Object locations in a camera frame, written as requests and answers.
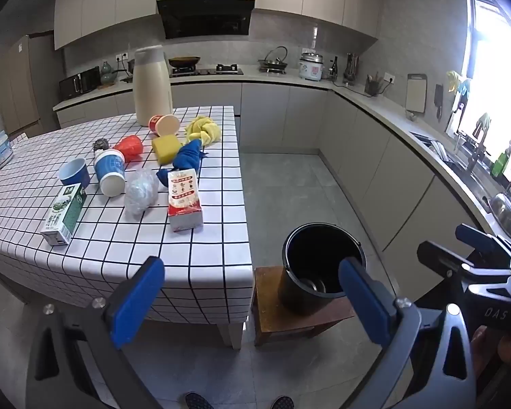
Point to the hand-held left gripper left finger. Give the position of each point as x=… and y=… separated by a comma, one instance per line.
x=138, y=302

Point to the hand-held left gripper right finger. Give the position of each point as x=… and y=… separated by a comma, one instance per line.
x=366, y=306

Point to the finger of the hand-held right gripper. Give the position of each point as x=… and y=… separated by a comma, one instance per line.
x=472, y=236
x=443, y=260

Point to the black bucket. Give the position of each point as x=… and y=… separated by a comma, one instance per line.
x=315, y=255

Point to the clear plastic bottle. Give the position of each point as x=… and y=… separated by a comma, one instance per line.
x=140, y=191

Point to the red and white carton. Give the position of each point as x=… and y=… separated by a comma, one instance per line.
x=184, y=200

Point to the green and white carton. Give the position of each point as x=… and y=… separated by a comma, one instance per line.
x=64, y=213

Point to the blue and white paper cup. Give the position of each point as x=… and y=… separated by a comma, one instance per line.
x=108, y=170

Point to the blue paper bowl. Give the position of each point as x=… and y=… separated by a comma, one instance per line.
x=74, y=174

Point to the blue cloth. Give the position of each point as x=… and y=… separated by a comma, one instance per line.
x=187, y=157

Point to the red plastic bag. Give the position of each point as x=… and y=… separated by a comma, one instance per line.
x=130, y=148

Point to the yellow sponge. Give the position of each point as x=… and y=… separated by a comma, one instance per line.
x=166, y=149

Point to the steel wool scrubber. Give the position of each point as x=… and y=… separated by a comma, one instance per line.
x=101, y=146

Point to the red paper cup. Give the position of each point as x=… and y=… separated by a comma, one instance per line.
x=164, y=125

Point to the yellow cloth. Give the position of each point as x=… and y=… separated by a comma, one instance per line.
x=202, y=130

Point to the person's right hand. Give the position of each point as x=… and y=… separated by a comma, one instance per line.
x=483, y=345

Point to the steel bowl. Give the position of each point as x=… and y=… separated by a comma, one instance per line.
x=503, y=215

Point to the table with checkered tablecloth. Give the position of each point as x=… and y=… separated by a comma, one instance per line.
x=110, y=243

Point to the green bottle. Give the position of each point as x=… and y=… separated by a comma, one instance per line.
x=499, y=165

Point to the kitchen sink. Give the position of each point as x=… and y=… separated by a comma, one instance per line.
x=447, y=155

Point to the steel faucet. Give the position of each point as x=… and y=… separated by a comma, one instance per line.
x=477, y=149

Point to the wooden stool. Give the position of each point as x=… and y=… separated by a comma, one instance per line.
x=266, y=306

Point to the black mesh shoe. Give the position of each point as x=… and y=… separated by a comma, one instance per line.
x=282, y=402
x=198, y=401

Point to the kitchen counter with cabinets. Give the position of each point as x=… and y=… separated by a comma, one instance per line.
x=366, y=145

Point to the black cleaver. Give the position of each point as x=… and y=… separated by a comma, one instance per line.
x=438, y=98

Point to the window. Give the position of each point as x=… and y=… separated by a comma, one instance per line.
x=498, y=93

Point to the blue rubber glove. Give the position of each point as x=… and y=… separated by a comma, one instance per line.
x=464, y=87

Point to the white cutting board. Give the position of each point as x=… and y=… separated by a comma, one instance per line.
x=416, y=93

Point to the yellow rubber glove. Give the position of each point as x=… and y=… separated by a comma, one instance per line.
x=452, y=80

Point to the dark chopstick holder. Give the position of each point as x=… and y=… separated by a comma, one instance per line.
x=372, y=87

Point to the steel utensil holder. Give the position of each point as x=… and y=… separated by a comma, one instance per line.
x=351, y=68

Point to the cream thermos jug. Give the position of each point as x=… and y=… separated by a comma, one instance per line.
x=151, y=89

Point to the dark glass bottle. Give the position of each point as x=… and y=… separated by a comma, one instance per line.
x=334, y=70

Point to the black microwave oven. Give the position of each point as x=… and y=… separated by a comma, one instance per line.
x=79, y=84

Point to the green vase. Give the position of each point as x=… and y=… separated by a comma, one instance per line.
x=106, y=74

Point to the white rice cooker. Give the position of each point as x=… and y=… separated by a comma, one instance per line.
x=311, y=68

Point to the wok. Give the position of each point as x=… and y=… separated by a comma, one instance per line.
x=184, y=61

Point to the gas stove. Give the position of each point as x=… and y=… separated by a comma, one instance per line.
x=221, y=70

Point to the brown refrigerator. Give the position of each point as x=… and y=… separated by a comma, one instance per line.
x=21, y=85

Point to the black range hood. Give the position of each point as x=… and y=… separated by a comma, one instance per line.
x=204, y=17

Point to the beige upper cabinets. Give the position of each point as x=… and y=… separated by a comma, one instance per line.
x=110, y=4

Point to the white wall socket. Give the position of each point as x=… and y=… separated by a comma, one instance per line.
x=389, y=79

